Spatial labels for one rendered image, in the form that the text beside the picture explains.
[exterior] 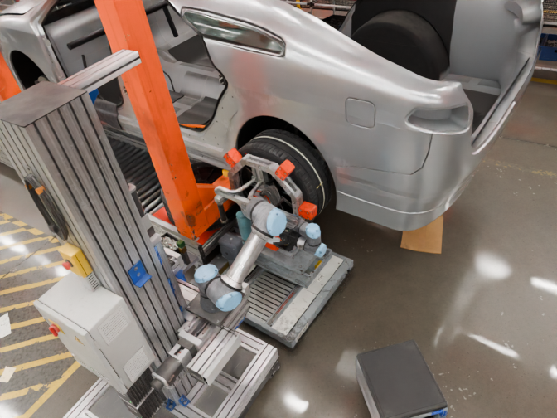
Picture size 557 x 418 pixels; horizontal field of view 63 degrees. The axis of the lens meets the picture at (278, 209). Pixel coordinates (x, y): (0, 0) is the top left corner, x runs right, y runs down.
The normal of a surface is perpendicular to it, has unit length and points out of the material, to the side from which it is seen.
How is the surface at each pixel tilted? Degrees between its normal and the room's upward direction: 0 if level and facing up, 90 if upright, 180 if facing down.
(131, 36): 90
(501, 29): 90
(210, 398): 0
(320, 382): 0
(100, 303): 0
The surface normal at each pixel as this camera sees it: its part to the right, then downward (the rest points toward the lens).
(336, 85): -0.59, 0.44
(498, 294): -0.11, -0.75
